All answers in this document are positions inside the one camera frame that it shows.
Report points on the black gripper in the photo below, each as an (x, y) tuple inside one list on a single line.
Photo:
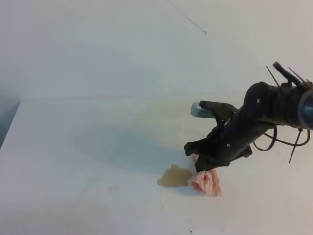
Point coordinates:
[(245, 125)]

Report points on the pink striped rag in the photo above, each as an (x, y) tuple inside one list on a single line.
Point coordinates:
[(206, 182)]

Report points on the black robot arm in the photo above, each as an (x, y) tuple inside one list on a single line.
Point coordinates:
[(297, 109)]

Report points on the brown coffee stain puddle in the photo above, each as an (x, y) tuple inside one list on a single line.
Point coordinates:
[(175, 177)]

